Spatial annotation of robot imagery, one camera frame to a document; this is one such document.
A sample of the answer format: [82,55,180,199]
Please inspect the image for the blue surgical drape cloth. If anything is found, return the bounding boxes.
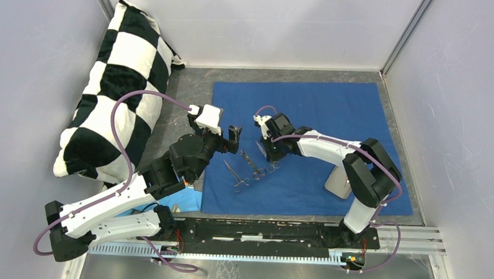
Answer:
[201,82,400,216]

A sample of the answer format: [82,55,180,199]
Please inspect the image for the steel ring-handled hemostat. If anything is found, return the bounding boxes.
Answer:
[224,161,251,193]

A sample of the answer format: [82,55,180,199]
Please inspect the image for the metal instrument tray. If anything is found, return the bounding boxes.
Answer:
[324,166,351,200]

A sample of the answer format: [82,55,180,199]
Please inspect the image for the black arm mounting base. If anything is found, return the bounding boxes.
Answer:
[154,217,381,258]

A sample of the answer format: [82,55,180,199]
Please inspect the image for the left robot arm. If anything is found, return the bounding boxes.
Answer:
[44,125,242,262]

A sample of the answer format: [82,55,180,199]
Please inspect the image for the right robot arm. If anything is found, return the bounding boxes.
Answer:
[254,113,402,247]

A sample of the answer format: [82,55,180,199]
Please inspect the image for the light blue patterned cloth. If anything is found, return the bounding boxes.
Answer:
[157,188,202,213]

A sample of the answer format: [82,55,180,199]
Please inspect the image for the black white checkered pillow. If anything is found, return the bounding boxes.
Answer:
[53,0,186,185]

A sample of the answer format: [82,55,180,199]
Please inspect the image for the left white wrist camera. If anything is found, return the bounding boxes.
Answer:
[188,104,223,135]

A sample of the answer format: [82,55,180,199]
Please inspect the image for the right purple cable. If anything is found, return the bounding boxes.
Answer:
[248,104,407,275]

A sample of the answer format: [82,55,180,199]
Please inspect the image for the purple cable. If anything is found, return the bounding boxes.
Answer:
[32,86,206,274]
[248,104,407,275]

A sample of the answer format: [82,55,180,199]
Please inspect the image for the white slotted cable duct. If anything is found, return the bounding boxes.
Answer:
[89,242,346,267]

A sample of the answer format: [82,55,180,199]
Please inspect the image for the aluminium frame rail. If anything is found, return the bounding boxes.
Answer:
[73,213,448,256]

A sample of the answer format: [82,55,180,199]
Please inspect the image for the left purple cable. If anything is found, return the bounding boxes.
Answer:
[32,86,206,274]

